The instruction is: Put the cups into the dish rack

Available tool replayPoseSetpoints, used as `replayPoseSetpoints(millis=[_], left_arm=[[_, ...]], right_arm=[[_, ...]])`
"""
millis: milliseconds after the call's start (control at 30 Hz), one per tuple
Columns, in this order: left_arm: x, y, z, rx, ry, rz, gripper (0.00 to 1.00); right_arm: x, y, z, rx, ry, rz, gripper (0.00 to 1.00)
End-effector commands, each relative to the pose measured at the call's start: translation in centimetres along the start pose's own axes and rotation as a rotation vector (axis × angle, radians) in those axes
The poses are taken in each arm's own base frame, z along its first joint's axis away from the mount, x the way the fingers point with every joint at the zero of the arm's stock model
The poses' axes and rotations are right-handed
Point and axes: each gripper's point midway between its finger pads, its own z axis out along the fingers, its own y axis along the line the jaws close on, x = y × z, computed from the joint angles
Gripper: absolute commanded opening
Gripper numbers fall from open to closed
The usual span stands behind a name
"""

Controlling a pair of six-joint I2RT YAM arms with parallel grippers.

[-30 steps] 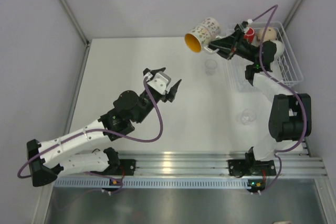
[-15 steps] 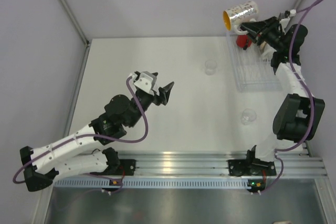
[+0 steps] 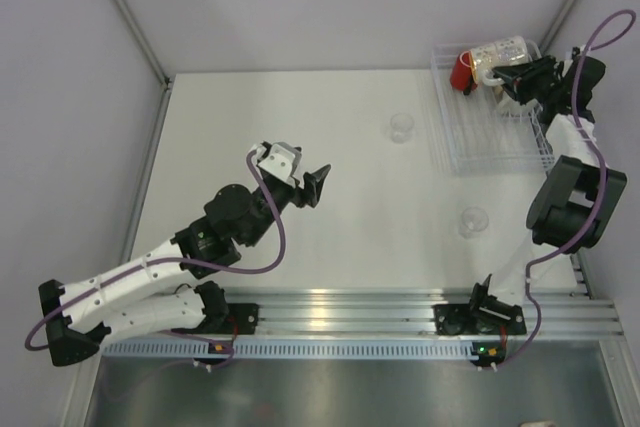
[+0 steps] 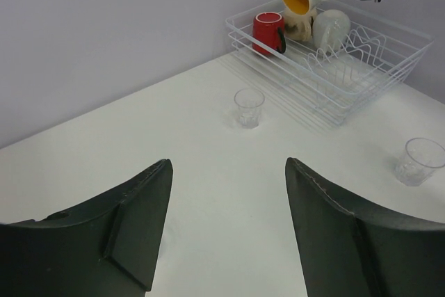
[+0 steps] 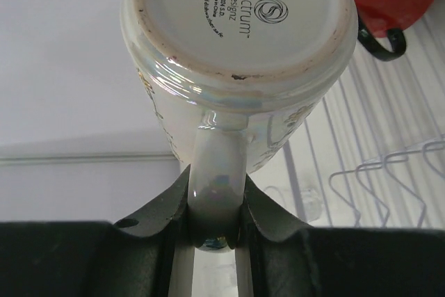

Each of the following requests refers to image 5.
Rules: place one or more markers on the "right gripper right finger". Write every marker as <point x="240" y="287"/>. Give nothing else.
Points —
<point x="280" y="255"/>

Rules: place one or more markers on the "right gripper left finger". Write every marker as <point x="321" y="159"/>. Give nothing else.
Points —
<point x="147" y="253"/>

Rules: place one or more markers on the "floral mug orange inside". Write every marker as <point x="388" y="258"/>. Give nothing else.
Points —
<point x="230" y="82"/>

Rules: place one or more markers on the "clear glass cup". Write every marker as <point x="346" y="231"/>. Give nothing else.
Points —
<point x="311" y="203"/>

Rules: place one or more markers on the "white wire dish rack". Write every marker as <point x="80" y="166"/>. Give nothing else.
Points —
<point x="374" y="146"/>

